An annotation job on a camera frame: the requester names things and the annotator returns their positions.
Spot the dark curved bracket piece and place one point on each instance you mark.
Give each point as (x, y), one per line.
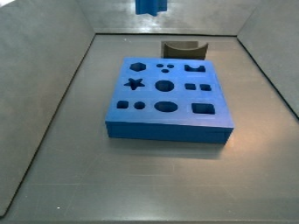
(187, 50)

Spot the blue shape sorter block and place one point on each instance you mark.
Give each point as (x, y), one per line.
(168, 99)

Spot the blue star object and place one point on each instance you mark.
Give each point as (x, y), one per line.
(150, 7)

